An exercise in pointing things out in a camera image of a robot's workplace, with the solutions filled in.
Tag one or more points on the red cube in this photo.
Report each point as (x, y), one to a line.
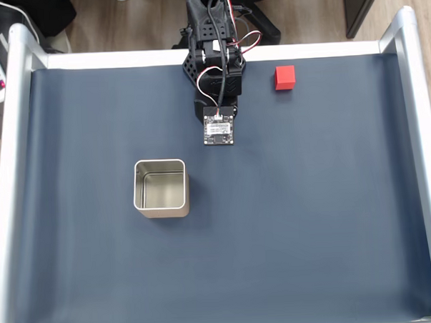
(284, 78)

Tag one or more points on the square metal tin container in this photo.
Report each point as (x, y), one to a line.
(159, 187)

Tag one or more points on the dark blue table mat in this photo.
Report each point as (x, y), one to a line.
(275, 219)

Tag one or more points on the black cabinet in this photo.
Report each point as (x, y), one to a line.
(362, 5)

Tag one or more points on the white round bin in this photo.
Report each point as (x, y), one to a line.
(58, 43)

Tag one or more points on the black bag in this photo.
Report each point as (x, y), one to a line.
(48, 15)

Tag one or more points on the black camera circuit board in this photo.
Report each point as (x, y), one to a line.
(219, 131)

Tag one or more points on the silver aluminium table frame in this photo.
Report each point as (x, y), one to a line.
(19, 88)

